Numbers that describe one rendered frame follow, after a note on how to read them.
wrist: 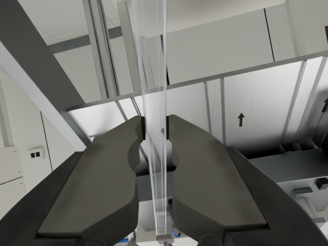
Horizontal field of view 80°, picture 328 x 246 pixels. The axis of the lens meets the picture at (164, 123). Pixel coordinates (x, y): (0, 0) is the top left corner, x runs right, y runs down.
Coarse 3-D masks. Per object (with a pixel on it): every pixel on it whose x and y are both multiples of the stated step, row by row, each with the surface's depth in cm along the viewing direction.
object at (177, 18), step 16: (112, 0) 62; (128, 0) 64; (176, 0) 69; (192, 0) 70; (208, 0) 72; (224, 0) 74; (240, 0) 77; (256, 0) 79; (272, 0) 81; (176, 16) 79; (192, 16) 81; (208, 16) 84; (224, 16) 87
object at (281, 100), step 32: (288, 64) 22; (320, 64) 22; (128, 96) 25; (192, 96) 25; (224, 96) 24; (256, 96) 25; (288, 96) 25; (320, 96) 25; (96, 128) 28; (224, 128) 28; (256, 128) 29; (288, 128) 29
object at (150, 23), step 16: (144, 0) 8; (160, 0) 8; (144, 16) 8; (160, 16) 8; (144, 32) 9; (160, 32) 9; (144, 48) 9; (160, 48) 9; (144, 64) 10; (160, 64) 10; (144, 80) 10; (160, 80) 10; (144, 96) 11; (160, 96) 11; (144, 112) 12; (160, 112) 12; (160, 128) 13; (160, 144) 14; (160, 160) 15; (160, 176) 17; (160, 192) 19; (160, 208) 21; (160, 224) 24
